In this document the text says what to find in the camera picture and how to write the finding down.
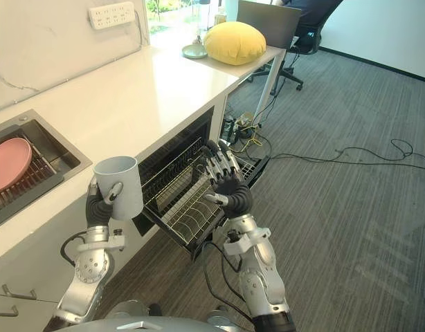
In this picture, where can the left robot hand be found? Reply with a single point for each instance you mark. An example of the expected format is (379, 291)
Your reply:
(96, 207)

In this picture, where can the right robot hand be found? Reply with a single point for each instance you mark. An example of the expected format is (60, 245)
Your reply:
(230, 186)

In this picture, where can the light grey cup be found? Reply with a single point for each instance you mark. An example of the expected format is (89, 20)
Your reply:
(120, 188)

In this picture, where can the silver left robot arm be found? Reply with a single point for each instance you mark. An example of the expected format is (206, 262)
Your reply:
(88, 269)

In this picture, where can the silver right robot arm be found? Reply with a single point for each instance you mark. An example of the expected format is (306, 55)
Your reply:
(261, 269)

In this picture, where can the built-in dishwasher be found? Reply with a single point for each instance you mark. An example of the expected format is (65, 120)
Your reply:
(178, 166)

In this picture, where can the black sink drying rack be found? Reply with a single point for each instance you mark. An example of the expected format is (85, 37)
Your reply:
(29, 176)

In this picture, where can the dark kitchen sink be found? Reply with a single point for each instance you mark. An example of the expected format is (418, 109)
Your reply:
(32, 162)

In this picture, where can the electronics box under counter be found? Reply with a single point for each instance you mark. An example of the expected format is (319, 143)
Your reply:
(238, 128)

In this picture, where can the pink plate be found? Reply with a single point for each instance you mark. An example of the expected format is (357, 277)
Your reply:
(10, 164)

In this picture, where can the white desk leg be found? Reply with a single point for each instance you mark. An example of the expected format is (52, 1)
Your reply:
(269, 81)

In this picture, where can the grey robot torso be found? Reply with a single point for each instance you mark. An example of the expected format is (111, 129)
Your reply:
(136, 320)

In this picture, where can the yellow round cushion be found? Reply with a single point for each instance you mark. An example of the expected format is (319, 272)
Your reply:
(235, 43)

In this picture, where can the grey laptop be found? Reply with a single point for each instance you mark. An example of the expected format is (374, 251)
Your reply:
(268, 22)

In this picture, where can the black office chair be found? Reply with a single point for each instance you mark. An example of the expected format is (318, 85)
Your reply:
(304, 31)

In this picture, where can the clear glass bottle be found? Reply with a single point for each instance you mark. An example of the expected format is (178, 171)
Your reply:
(205, 15)

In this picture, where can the white power strip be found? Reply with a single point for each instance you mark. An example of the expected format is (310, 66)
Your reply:
(111, 13)

